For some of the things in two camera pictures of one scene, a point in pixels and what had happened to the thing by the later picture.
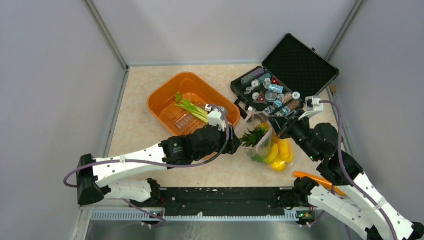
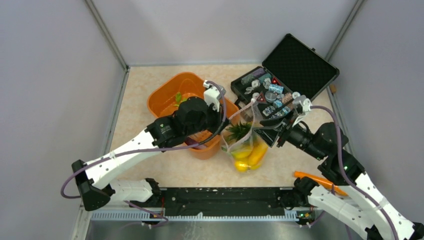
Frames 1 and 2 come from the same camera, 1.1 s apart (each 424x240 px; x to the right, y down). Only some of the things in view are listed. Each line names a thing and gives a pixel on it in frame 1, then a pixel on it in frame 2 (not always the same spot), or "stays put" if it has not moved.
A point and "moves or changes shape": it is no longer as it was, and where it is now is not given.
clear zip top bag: [258, 134] moves or changes shape
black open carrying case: [293, 72] stays put
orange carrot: [320, 181] stays put
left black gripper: [230, 146] → [220, 124]
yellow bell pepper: [279, 166] → [241, 166]
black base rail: [222, 202] stays put
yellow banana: [273, 154] → [241, 154]
